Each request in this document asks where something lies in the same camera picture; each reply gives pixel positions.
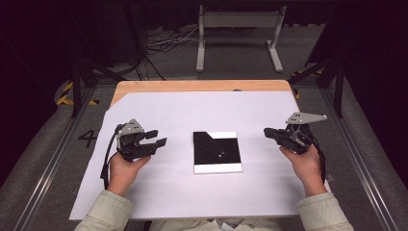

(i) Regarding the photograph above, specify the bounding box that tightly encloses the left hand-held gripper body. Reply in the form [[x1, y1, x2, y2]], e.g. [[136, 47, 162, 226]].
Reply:
[[115, 118, 159, 163]]

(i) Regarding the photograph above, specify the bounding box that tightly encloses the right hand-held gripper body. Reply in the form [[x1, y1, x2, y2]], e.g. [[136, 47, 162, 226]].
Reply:
[[281, 111, 328, 156]]

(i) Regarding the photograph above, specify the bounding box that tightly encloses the silver photo frame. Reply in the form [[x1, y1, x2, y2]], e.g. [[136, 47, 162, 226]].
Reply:
[[192, 130, 243, 175]]

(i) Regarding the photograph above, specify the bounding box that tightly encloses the person's left hand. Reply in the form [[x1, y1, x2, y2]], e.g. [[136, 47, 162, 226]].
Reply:
[[107, 152, 152, 197]]

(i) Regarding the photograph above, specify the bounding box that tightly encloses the person's right hand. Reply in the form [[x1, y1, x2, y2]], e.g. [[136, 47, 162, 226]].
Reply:
[[278, 143, 326, 197]]

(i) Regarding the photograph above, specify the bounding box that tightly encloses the white paper sheet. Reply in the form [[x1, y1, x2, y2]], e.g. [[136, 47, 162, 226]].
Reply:
[[68, 90, 331, 221]]

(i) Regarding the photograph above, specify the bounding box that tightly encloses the black metal stand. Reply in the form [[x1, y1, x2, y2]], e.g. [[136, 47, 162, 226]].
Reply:
[[288, 56, 347, 119], [68, 56, 128, 119]]

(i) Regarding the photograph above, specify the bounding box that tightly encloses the yellow black hazard tape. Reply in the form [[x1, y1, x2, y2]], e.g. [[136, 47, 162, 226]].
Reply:
[[56, 81, 100, 107]]

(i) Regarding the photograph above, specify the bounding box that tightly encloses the person's torso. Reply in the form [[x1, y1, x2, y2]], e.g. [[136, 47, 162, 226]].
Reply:
[[148, 218, 285, 231]]

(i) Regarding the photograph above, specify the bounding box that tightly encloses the white metal stand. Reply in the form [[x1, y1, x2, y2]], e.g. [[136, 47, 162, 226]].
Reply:
[[195, 4, 288, 73]]

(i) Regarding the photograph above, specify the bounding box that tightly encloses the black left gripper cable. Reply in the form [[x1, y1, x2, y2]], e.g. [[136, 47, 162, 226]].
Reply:
[[99, 124, 124, 191]]

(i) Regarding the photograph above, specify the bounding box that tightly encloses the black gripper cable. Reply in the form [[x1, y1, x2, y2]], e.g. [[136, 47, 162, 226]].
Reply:
[[99, 124, 124, 191], [309, 134, 327, 185]]

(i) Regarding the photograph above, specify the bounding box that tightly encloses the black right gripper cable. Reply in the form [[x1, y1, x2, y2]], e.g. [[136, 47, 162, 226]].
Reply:
[[309, 134, 327, 185]]

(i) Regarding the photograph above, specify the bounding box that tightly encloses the bundle of floor cables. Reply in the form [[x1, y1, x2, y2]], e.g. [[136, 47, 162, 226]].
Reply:
[[145, 25, 201, 56]]

